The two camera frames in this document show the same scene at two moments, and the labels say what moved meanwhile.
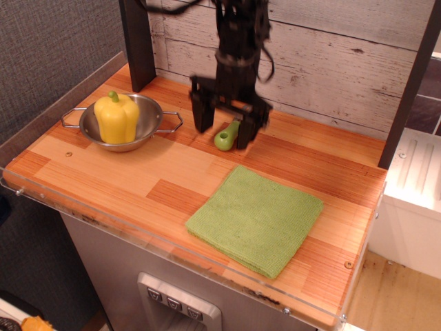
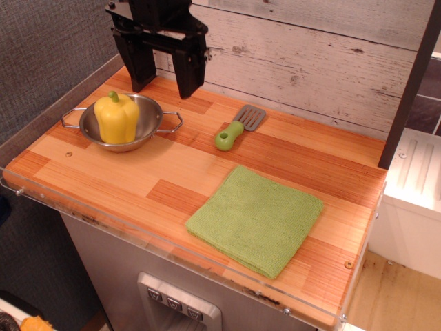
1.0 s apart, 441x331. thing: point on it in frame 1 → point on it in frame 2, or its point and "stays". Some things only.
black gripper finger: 204,103 → 138,59
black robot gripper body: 234,88 → 157,25
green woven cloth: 255,218 stays
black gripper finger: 251,123 → 189,64
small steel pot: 151,120 stays
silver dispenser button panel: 167,307 stays
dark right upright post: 414,84 stays
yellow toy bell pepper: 118,117 stays
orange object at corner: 36,323 stays
